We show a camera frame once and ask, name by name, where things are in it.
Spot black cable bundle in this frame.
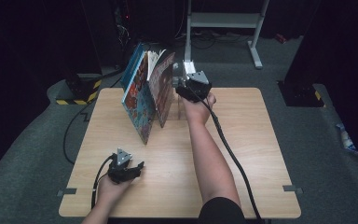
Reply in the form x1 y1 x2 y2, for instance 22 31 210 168
110 6 153 88

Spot left hand-held gripper cable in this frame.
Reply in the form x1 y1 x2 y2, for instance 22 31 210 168
90 154 116 210

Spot right hand-held gripper cable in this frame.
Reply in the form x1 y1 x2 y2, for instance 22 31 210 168
187 87 265 224

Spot black yellow striped stand base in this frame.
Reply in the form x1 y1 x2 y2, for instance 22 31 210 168
55 74 103 105
278 81 325 108

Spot white frame desk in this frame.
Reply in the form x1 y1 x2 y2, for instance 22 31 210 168
184 0 269 70

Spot person's left hand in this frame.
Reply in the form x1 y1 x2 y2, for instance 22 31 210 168
96 176 134 208

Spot hand-held gripper cable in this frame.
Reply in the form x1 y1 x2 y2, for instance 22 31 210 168
90 154 116 210
187 87 265 224

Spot light blue illustrated picture book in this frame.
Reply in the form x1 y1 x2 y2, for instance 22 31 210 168
120 49 157 146

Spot cables under white desk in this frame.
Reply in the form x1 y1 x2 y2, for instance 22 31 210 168
173 29 253 50

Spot black computer cabinet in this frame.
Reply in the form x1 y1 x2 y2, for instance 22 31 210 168
80 0 131 69

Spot purple magazine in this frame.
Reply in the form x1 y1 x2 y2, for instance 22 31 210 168
147 49 176 129

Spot blue white packet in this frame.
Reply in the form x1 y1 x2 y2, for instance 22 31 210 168
336 123 358 155

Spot black floor cable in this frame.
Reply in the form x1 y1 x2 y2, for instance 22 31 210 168
62 98 97 165

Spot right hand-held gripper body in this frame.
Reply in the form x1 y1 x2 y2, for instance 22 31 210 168
175 70 213 103

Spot person's black sleeve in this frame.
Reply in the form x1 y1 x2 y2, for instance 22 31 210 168
198 196 249 224

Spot person's right hand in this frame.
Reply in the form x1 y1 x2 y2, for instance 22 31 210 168
182 92 217 126

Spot dark blue picture book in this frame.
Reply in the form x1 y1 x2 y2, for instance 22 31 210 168
119 42 145 91

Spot clear acrylic book rack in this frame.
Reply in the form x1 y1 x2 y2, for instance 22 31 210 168
164 74 200 121

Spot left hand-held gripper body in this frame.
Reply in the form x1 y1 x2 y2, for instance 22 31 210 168
107 147 134 185

